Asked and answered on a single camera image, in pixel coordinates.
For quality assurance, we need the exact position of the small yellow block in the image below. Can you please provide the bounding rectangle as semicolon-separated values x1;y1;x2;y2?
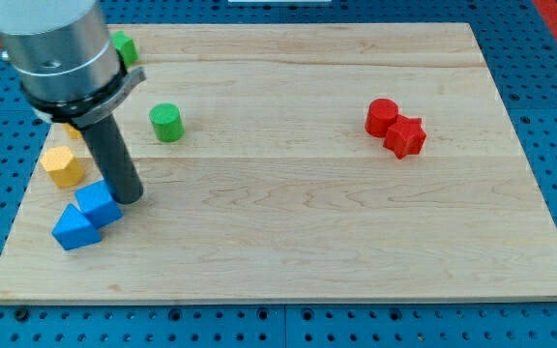
63;124;82;139

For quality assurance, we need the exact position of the green cylinder block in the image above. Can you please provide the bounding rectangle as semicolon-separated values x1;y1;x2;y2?
149;102;185;142

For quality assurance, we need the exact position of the yellow hexagon block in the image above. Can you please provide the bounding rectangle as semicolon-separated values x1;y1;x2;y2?
39;146;85;189

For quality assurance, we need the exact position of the wooden board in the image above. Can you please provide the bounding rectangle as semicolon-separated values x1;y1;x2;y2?
0;23;557;305

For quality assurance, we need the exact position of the blue cube block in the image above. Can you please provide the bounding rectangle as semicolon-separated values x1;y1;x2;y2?
74;181;123;229

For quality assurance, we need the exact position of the red star block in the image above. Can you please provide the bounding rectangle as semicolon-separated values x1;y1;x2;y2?
383;115;426;160

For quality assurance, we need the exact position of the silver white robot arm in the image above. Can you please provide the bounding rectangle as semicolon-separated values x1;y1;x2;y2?
0;0;146;130

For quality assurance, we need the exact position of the green cube block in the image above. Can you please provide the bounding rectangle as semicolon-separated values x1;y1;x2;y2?
111;31;138;68

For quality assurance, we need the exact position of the red cylinder block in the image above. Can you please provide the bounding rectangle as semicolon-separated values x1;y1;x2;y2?
365;99;398;137

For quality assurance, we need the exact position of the blue triangle block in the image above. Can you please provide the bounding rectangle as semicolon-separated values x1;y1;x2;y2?
51;204;102;250

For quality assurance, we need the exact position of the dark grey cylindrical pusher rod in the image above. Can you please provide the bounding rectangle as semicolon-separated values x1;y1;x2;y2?
81;114;144;204

